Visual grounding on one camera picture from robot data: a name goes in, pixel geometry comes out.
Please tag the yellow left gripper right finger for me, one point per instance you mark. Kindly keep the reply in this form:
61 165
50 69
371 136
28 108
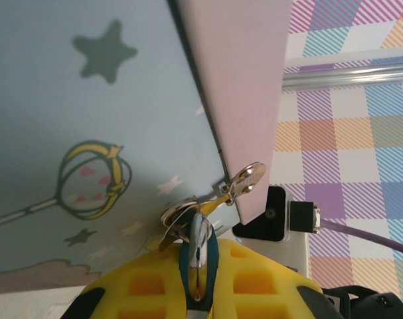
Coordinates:
287 289

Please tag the aluminium corner post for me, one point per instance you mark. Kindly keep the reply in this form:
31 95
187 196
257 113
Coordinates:
354 76

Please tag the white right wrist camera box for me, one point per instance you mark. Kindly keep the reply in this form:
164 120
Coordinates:
274 216

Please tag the silver box hasp latch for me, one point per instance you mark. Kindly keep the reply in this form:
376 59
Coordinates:
247 176

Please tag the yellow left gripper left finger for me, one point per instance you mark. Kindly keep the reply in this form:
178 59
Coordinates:
115 282

